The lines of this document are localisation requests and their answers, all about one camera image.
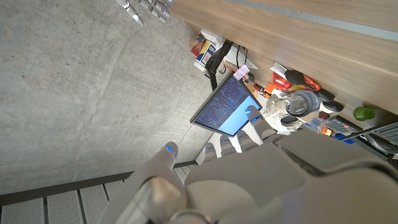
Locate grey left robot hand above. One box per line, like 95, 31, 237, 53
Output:
96, 105, 398, 224

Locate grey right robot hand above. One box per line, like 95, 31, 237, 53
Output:
114, 0, 174, 27

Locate clear bottle with red cap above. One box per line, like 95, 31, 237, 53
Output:
308, 111, 331, 132

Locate red plastic bag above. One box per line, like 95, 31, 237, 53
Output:
272, 71, 322, 93

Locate colourful printed box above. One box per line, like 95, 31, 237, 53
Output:
193, 39, 218, 72

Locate black keyboard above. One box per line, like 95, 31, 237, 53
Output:
325, 114, 363, 136

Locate patterned cardboard tube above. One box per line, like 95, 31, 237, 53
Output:
284, 89, 322, 124

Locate computer monitor with blue screen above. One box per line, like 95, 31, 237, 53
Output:
189, 70, 264, 138

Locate pink sticky note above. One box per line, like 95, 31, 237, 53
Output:
233, 64, 251, 82

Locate green cup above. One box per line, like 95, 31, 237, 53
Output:
353, 106, 376, 122

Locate black oval object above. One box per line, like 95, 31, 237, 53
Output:
284, 70, 307, 86

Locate white flat box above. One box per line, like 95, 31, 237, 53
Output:
270, 61, 289, 79

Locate black cable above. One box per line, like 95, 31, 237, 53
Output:
235, 45, 249, 70

